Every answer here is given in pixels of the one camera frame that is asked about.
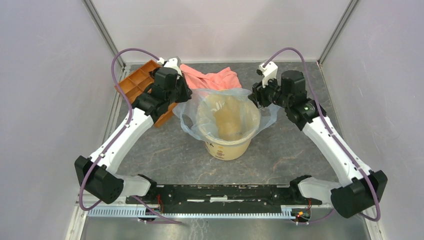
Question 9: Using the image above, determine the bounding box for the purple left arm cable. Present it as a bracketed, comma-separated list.
[78, 48, 163, 212]

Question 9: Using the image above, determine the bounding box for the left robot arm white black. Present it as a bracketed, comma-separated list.
[74, 66, 192, 204]

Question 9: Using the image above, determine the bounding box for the pink cloth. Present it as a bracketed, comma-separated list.
[180, 64, 242, 91]

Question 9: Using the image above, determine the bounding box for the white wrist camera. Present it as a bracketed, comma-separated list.
[257, 60, 278, 88]
[156, 56, 183, 76]

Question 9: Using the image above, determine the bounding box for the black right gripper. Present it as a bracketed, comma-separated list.
[247, 72, 291, 109]

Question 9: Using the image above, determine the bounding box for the light blue plastic trash bag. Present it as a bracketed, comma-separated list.
[173, 88, 280, 145]

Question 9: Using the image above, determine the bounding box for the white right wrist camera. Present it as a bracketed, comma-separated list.
[257, 60, 278, 88]

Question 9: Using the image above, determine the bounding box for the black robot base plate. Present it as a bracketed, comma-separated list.
[140, 184, 322, 214]

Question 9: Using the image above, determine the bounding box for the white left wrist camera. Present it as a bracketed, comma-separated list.
[156, 56, 183, 76]

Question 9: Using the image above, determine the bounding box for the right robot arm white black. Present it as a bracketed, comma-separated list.
[248, 70, 388, 222]

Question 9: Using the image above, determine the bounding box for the aluminium slotted cable rail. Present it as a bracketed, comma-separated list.
[87, 205, 296, 220]

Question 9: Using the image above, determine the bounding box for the yellow trash bin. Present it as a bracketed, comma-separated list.
[193, 88, 261, 161]

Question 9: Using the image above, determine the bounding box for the orange compartment tray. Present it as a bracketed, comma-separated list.
[119, 60, 177, 128]

